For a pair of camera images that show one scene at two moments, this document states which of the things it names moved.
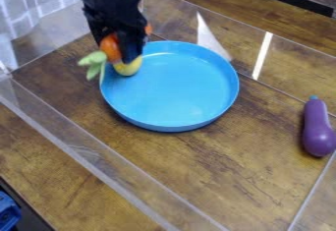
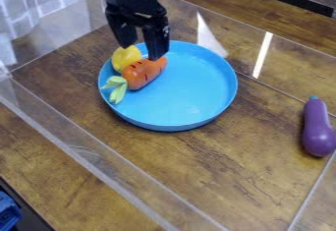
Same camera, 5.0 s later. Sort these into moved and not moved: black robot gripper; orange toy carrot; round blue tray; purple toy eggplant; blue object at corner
Moved: black robot gripper; orange toy carrot
Not moved: round blue tray; blue object at corner; purple toy eggplant
